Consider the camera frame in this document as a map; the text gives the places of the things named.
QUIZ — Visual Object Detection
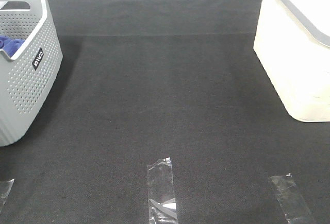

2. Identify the left clear tape strip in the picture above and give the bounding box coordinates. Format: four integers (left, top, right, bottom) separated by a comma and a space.
0, 179, 14, 213

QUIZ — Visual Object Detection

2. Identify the clear tape strip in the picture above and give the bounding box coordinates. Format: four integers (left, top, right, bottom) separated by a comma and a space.
268, 173, 316, 224
0, 179, 14, 213
147, 158, 178, 223

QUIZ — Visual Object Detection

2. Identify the grey perforated laundry basket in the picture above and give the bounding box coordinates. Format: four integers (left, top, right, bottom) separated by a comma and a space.
1, 0, 63, 146

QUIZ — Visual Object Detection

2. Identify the right clear tape strip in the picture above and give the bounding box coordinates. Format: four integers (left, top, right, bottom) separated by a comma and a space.
268, 173, 316, 224

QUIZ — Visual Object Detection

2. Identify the black table mat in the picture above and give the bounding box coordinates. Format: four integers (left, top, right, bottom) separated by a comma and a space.
1, 0, 329, 223

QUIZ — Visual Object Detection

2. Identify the cream plastic storage basket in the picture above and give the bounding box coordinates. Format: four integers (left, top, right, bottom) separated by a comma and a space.
253, 0, 329, 122

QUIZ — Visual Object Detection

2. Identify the centre clear tape strip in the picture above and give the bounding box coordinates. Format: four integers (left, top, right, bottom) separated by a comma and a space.
147, 158, 178, 223

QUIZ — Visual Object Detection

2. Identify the blue towel in basket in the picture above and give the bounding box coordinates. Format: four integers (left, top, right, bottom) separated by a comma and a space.
0, 36, 25, 57

